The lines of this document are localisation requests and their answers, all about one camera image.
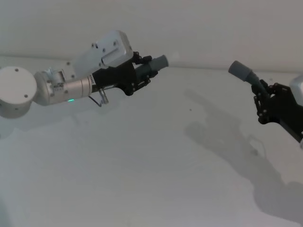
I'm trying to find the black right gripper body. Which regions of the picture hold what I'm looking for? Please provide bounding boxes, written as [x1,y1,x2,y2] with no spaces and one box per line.
[258,84,303,143]

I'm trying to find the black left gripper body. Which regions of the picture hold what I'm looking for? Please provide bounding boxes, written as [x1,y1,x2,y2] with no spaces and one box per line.
[91,61,138,96]

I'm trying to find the straight dark grey pipe piece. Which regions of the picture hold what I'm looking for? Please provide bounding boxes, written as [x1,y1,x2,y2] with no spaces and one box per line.
[134,54,170,80]

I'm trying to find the bent dark grey pipe piece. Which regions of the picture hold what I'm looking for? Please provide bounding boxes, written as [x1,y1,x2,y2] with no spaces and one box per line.
[228,60,271,99]

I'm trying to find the white curtain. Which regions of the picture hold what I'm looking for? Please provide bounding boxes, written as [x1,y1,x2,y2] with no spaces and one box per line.
[0,0,303,72]

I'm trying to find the white table cloth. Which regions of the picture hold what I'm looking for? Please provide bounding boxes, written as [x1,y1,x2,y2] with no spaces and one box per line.
[0,54,303,227]

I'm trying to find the thin dark cable silver plug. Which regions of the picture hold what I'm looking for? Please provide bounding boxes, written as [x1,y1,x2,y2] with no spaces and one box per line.
[88,88,110,107]

